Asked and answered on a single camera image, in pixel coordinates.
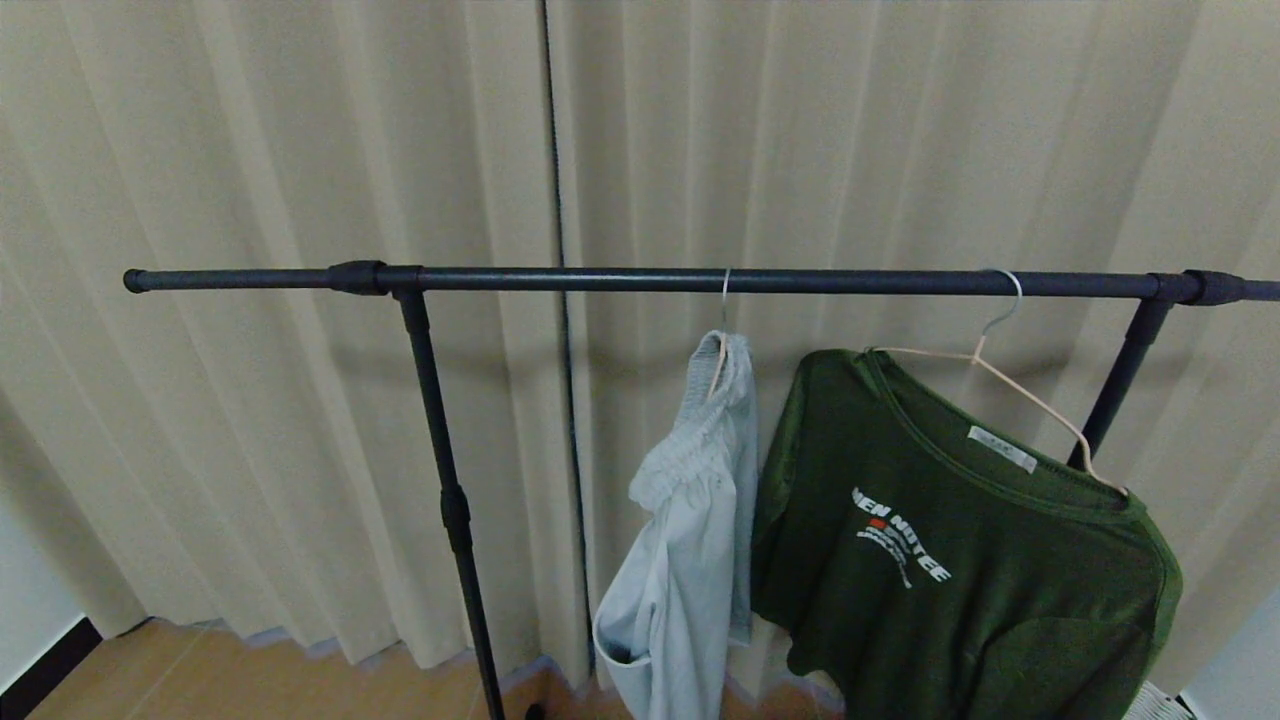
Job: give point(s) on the pink clothes hanger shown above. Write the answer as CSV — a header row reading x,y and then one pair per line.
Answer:
x,y
1040,405
718,370

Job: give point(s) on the pale grey shorts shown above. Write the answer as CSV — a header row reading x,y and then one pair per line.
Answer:
x,y
690,560

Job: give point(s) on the green garment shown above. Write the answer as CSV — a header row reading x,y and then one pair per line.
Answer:
x,y
950,620

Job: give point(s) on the black clothes rack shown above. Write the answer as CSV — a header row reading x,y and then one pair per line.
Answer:
x,y
600,280

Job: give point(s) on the white laundry basket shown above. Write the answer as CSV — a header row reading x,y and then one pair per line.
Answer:
x,y
1160,705

